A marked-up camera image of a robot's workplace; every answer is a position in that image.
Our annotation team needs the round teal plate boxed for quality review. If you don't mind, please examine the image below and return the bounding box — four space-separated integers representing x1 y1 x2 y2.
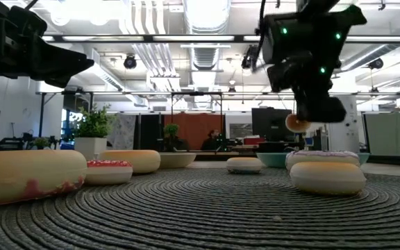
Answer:
256 151 371 169

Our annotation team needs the white square column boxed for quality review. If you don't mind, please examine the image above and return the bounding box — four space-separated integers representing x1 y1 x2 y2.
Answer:
326 95 360 153

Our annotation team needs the person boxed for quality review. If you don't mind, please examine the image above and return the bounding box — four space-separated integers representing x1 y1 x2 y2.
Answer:
201 129 222 151

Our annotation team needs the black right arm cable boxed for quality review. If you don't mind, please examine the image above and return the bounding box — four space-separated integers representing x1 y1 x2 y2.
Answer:
255 0 269 70

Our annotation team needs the small plant in dark pot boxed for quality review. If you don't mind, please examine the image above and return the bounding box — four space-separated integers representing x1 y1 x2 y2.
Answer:
163 123 180 147

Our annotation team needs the orange room partition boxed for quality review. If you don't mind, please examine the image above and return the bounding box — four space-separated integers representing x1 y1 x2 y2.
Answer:
163 113 226 151

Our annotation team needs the large plain orange donut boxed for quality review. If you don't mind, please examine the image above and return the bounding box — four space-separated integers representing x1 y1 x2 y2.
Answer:
99 149 162 174

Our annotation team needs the large purple chocolate-drizzled donut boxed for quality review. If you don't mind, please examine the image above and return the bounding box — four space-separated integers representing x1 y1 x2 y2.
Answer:
285 149 360 172

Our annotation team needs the black overhead frame bar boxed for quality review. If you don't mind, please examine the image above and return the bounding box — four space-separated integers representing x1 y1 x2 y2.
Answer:
42 33 400 44

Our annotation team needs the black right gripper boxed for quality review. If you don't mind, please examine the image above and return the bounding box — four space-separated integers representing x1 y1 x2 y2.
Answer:
267 58 347 123

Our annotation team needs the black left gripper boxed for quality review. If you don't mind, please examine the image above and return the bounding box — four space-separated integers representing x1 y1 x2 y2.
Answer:
0 0 95 88

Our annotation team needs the grey room partition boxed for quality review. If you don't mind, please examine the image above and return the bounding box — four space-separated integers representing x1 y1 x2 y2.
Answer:
361 111 400 157

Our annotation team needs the small blue frosted donut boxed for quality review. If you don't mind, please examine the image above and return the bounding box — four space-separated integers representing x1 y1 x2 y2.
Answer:
226 156 265 175

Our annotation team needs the small green desk plant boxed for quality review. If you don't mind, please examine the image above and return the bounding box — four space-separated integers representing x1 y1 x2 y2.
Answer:
33 137 51 150

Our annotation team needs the round grey woven placemat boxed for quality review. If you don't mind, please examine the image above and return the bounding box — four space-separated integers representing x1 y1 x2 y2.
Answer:
0 167 400 250

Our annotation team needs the green plant in white pot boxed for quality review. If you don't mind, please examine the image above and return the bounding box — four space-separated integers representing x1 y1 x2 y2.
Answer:
72 103 116 161

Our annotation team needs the small red sprinkled donut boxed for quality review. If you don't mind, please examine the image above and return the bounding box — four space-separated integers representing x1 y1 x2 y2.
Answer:
285 113 313 134
84 159 134 185

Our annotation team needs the small orange frosted donut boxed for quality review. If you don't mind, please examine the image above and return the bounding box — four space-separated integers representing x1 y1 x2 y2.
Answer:
289 161 367 196

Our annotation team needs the black computer monitor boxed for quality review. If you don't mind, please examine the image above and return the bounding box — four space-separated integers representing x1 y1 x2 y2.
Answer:
251 107 293 142

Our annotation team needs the red storage box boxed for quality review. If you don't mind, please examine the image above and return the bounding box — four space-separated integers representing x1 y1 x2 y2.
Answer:
243 137 266 146

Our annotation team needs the silver ventilation duct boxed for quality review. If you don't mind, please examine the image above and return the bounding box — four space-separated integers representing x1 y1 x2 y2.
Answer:
182 0 232 112

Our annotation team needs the round cream plate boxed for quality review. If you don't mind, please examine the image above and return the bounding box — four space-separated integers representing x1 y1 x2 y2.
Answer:
158 151 197 170

